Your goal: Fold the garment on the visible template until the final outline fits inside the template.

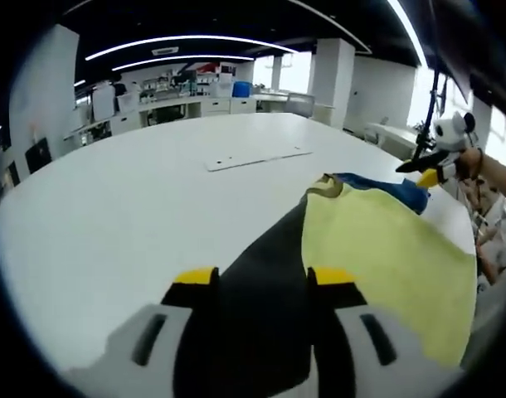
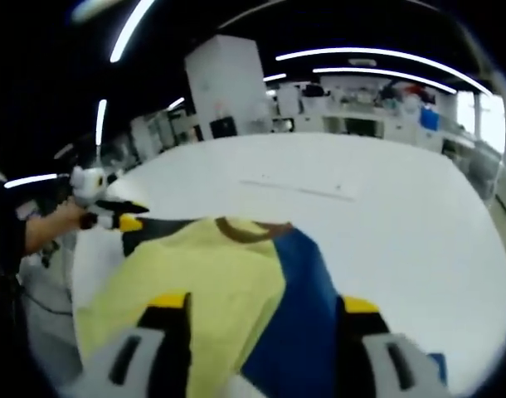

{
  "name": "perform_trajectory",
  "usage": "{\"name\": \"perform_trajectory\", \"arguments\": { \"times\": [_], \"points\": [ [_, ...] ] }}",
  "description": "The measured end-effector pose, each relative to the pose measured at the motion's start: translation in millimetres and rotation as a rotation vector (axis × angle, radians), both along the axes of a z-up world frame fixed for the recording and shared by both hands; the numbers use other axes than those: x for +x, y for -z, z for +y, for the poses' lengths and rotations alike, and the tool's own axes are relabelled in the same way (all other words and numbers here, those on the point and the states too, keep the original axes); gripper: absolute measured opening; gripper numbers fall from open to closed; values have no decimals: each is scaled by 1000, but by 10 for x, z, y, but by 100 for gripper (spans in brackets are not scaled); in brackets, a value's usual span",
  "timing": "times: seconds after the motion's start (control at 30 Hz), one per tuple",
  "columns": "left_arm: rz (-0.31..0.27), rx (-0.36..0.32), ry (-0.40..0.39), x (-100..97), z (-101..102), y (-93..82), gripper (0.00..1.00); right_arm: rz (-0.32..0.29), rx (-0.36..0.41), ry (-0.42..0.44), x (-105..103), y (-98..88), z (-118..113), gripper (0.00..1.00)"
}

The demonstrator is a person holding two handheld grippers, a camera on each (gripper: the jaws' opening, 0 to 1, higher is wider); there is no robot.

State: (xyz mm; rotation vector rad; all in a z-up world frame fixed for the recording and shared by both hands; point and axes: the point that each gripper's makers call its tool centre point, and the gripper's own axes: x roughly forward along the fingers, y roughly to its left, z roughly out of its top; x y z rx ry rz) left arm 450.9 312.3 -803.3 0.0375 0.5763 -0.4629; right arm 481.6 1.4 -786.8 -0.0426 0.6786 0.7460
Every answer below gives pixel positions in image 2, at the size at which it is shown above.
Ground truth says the yellow blue grey garment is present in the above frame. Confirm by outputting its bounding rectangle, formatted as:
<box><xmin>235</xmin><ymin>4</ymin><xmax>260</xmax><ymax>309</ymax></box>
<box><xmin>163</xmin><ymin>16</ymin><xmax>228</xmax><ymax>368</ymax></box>
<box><xmin>75</xmin><ymin>214</ymin><xmax>448</xmax><ymax>398</ymax></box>

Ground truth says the person's left hand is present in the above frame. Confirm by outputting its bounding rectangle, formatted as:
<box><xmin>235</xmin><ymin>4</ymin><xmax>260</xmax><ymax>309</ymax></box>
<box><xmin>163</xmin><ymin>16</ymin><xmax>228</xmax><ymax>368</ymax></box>
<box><xmin>49</xmin><ymin>201</ymin><xmax>91</xmax><ymax>244</ymax></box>

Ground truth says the long curved ceiling light strip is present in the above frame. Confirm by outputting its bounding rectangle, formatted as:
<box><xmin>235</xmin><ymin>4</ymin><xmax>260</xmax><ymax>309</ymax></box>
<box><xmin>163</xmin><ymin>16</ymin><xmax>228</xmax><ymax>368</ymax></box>
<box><xmin>275</xmin><ymin>46</ymin><xmax>494</xmax><ymax>95</ymax></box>

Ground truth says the short curved ceiling light strip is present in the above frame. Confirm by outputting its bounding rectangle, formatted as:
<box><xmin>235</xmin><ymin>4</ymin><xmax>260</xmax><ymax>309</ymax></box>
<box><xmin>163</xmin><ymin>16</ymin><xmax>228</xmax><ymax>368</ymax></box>
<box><xmin>312</xmin><ymin>66</ymin><xmax>458</xmax><ymax>95</ymax></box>

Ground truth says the blue storage box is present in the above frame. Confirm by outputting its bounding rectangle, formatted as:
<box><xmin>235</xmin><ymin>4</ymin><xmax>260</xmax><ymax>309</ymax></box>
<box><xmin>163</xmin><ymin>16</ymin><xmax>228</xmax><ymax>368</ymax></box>
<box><xmin>419</xmin><ymin>104</ymin><xmax>441</xmax><ymax>132</ymax></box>

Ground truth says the black box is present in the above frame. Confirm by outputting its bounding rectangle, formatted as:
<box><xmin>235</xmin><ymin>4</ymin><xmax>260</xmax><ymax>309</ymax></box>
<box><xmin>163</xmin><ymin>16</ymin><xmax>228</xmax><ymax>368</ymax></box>
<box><xmin>209</xmin><ymin>117</ymin><xmax>239</xmax><ymax>140</ymax></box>

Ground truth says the white drawer cabinet row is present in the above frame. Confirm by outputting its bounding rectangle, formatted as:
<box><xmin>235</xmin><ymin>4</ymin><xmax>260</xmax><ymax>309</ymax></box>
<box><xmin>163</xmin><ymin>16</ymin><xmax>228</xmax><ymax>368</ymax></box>
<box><xmin>273</xmin><ymin>110</ymin><xmax>445</xmax><ymax>146</ymax></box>

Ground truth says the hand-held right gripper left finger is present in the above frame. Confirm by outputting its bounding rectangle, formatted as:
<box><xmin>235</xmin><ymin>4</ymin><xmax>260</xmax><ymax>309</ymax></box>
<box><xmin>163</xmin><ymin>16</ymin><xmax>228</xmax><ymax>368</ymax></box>
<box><xmin>61</xmin><ymin>292</ymin><xmax>194</xmax><ymax>398</ymax></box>

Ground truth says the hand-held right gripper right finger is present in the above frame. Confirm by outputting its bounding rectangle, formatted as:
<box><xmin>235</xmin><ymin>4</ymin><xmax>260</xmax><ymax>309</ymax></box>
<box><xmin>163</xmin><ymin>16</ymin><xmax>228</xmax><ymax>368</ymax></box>
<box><xmin>334</xmin><ymin>294</ymin><xmax>452</xmax><ymax>398</ymax></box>

